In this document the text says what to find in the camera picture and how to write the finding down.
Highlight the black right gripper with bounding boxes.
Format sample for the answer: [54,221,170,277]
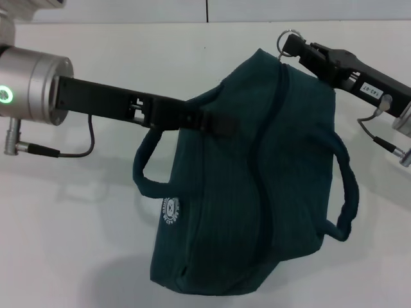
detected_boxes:
[283,33,411,119]

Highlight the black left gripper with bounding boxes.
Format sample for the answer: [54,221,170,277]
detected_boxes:
[55,74,241,137]

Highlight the dark teal insulated lunch bag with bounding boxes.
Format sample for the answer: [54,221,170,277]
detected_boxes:
[132,29,360,289]

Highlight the grey right gripper cable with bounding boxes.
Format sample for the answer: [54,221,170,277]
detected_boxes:
[357,95,411,167]

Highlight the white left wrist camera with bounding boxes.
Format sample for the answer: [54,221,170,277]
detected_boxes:
[0,0,67,13]

